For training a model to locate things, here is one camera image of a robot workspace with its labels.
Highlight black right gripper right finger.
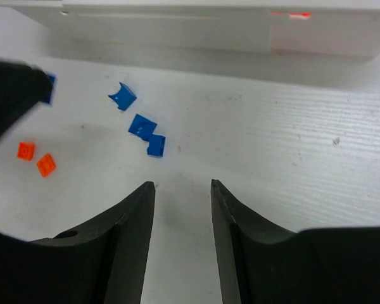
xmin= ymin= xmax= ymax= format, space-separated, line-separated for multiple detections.
xmin=211 ymin=180 xmax=380 ymax=303

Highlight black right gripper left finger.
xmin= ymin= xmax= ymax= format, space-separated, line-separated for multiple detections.
xmin=0 ymin=181 xmax=155 ymax=303

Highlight small orange lego tile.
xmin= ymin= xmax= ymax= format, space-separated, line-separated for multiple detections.
xmin=36 ymin=153 xmax=56 ymax=177

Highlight small orange lego piece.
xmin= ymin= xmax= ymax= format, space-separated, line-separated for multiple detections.
xmin=17 ymin=142 xmax=35 ymax=161

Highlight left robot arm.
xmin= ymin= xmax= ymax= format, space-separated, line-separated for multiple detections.
xmin=0 ymin=60 xmax=56 ymax=137

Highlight small blue square lego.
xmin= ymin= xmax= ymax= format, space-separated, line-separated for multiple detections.
xmin=147 ymin=134 xmax=166 ymax=158

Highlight blue lego tile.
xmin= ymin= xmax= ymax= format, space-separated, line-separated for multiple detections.
xmin=128 ymin=114 xmax=157 ymax=141

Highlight small blue curved lego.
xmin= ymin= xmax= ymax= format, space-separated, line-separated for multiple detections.
xmin=108 ymin=82 xmax=137 ymax=111

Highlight white three-compartment plastic tray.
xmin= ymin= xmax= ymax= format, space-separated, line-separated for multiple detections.
xmin=0 ymin=1 xmax=380 ymax=57

